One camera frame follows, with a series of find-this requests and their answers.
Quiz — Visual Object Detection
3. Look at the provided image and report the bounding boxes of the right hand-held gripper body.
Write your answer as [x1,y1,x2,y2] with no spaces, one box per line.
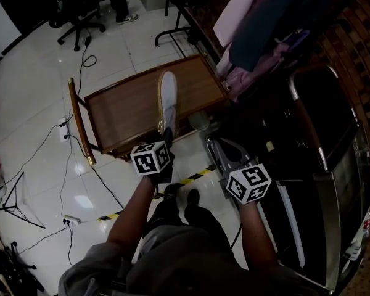
[206,136,272,205]

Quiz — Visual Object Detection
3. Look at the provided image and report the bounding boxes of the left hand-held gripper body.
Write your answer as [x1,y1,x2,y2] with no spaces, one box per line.
[129,141,176,185]

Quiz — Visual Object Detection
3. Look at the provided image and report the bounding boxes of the wooden shelf cart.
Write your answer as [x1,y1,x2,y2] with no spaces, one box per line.
[67,53,232,166]

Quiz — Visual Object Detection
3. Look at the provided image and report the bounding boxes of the person's right forearm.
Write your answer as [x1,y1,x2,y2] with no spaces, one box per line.
[239,200,280,271]

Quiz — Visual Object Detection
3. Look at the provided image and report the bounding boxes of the person's left forearm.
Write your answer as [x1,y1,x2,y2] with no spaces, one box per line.
[106,175,157,252]

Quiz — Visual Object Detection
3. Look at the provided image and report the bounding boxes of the yellow black floor tape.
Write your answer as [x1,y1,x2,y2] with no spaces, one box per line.
[97,167,212,222]

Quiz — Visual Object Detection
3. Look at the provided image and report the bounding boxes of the person's black trousers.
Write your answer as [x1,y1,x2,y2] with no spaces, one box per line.
[143,192,232,249]

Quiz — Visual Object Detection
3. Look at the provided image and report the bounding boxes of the white power strip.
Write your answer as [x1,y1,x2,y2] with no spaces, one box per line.
[62,215,81,227]
[57,117,69,143]

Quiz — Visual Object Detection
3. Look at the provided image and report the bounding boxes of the purple hanging garment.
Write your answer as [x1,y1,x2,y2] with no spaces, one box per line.
[217,29,312,102]

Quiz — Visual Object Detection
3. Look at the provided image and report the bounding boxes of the person's grey shirt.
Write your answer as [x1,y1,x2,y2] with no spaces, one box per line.
[57,225,321,296]

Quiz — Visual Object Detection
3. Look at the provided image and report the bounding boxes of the black light stand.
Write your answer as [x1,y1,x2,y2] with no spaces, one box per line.
[0,171,46,229]

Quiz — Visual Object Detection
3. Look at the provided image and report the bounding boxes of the black office chair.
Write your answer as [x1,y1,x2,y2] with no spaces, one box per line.
[48,0,107,52]

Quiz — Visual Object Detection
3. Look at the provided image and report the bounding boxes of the white hanging shirt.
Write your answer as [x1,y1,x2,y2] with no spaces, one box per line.
[212,0,263,47]

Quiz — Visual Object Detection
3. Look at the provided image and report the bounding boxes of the dark teal hanging shirt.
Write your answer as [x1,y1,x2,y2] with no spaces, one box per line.
[229,0,340,72]

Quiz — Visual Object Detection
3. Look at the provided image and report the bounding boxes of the black folded equipment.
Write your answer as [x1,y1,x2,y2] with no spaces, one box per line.
[0,247,46,296]

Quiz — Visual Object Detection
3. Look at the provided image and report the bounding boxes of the black cable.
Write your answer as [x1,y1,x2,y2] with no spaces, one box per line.
[59,137,75,220]
[64,134,126,211]
[64,35,98,126]
[0,123,61,197]

